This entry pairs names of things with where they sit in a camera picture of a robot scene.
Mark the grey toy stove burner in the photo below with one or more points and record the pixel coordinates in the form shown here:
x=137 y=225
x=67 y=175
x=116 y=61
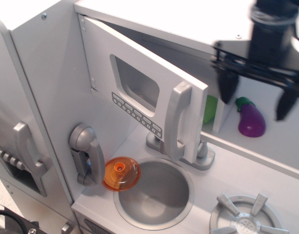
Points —
x=242 y=214

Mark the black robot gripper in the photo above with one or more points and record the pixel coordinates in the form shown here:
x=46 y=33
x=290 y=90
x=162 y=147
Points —
x=268 y=57

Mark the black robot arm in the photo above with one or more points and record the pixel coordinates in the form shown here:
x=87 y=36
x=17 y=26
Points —
x=277 y=7

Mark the grey oven handle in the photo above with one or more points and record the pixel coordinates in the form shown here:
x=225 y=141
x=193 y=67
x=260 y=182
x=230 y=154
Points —
x=66 y=229

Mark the white toy microwave door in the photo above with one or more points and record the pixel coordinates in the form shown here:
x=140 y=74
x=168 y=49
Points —
x=166 y=100

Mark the white toy kitchen cabinet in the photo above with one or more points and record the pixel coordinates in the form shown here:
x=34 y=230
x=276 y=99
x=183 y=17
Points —
x=45 y=82

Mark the round grey sink basin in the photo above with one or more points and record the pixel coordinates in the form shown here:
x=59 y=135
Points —
x=161 y=199

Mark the orange transparent plastic lid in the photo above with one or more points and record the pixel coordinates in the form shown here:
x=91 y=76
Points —
x=121 y=173

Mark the grey fridge ice dispenser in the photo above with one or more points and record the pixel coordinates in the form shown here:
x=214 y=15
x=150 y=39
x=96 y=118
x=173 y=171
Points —
x=17 y=170

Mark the purple toy eggplant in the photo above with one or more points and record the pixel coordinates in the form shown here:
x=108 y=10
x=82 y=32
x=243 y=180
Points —
x=252 y=122

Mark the grey toy faucet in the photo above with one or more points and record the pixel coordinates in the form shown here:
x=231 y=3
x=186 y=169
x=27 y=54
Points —
x=205 y=155

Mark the grey fridge door handle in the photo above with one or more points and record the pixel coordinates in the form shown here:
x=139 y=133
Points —
x=22 y=136

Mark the green toy fruit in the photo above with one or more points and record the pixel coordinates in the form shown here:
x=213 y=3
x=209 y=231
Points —
x=210 y=109

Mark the grey toy telephone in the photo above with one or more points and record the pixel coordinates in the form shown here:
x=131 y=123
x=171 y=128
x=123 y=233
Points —
x=88 y=156

